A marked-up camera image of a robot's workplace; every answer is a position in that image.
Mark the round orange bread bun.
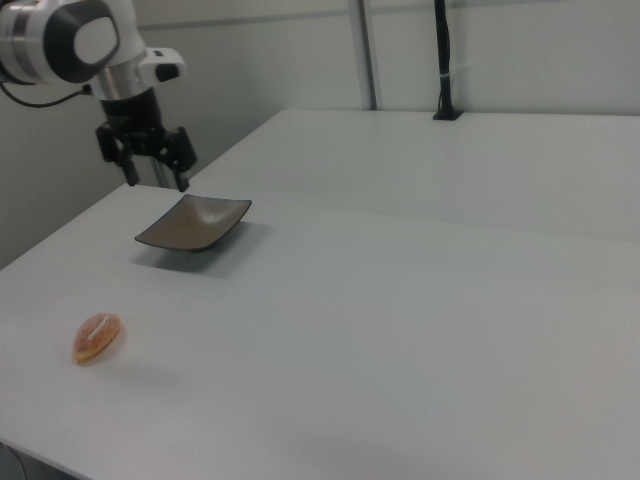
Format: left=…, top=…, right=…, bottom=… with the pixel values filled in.
left=72, top=312, right=126, bottom=367

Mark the short aluminium profile post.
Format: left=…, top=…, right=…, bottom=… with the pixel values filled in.
left=149, top=154, right=181, bottom=192

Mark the black pole with base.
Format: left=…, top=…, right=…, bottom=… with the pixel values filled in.
left=432, top=0, right=464, bottom=123

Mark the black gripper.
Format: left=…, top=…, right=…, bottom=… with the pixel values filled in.
left=95, top=89, right=198, bottom=194

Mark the aluminium wall post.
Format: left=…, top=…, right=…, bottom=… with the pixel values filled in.
left=354, top=0, right=379, bottom=112

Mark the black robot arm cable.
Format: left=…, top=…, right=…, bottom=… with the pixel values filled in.
left=0, top=81, right=95, bottom=108

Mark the square brown ceramic plate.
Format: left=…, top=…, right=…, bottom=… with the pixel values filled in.
left=133, top=193, right=253, bottom=255

